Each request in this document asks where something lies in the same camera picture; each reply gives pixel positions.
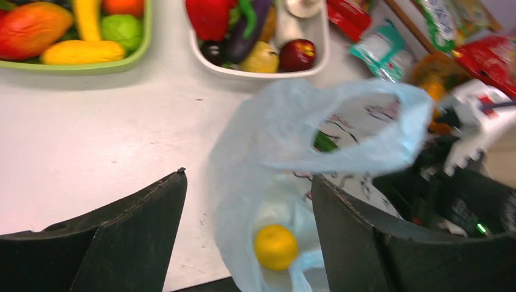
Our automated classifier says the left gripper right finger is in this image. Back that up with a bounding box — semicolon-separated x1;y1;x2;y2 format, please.
312;175;515;291

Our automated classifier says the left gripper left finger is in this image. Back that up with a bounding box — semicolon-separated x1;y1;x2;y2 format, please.
1;168;187;291

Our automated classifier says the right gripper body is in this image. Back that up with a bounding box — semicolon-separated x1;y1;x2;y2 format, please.
372;134;515;237

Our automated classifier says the yellow lemon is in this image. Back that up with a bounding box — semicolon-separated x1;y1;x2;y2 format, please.
254;224;299;271

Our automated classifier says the green cucumber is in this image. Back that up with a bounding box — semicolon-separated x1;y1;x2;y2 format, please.
313;131;338;153

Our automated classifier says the light blue plastic bag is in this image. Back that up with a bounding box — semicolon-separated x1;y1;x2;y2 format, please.
206;79;433;291

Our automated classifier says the yellow banana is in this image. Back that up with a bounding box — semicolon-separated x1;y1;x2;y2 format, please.
72;0;102;41

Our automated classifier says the red snack bag right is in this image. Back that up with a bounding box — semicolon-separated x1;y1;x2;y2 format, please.
451;35;515;99

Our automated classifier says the red snack bag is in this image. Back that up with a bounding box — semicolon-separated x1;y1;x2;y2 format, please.
326;0;374;43
451;35;515;99

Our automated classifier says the teal snack bag lower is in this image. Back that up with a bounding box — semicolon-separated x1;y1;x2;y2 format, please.
349;19;414;82

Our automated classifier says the green candy bag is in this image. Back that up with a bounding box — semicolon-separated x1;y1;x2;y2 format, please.
413;0;492;54

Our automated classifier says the red snack bag left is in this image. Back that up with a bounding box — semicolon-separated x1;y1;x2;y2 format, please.
326;0;374;43

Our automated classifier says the green fruit tray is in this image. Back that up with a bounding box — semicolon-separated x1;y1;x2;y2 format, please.
1;0;153;76

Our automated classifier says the wooden display rack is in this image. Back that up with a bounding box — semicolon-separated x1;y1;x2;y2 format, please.
385;1;504;58

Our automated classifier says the yellow mango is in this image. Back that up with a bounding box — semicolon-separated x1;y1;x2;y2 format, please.
40;40;127;65

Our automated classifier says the red apple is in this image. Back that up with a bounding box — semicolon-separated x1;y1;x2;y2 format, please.
279;38;317;72

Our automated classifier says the green lime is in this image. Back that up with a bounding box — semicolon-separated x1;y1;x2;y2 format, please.
100;14;144;52

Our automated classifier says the yellow pear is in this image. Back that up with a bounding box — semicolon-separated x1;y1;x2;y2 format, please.
240;41;279;73

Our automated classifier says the purple eggplant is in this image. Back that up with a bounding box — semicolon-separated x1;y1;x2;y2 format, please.
225;0;272;64

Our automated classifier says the red orange mango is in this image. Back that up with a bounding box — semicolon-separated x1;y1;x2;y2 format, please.
1;1;74;61

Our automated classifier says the white vegetable tray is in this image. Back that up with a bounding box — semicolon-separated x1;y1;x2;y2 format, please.
189;1;329;80

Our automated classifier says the red bell pepper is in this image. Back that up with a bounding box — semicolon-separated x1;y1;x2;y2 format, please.
185;0;237;42

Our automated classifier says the white mushroom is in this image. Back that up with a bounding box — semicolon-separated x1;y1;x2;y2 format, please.
285;0;323;19

